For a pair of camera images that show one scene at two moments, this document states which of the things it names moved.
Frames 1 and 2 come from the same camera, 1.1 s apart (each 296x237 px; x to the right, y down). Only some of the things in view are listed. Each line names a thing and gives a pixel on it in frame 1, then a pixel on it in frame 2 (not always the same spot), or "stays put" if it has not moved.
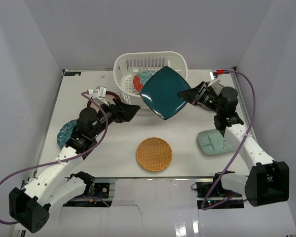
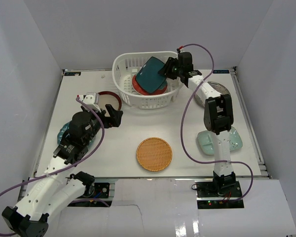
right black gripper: [195, 95] to [165, 70]
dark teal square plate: [161, 91] to [148, 76]
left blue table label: [72, 73] stays put
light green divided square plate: [212, 142] stays put
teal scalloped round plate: [66, 133] stays put
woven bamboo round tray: [154, 154] stays put
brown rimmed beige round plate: [105, 100] stays put
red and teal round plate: [141, 78] to [137, 89]
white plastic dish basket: [127, 65] stays put
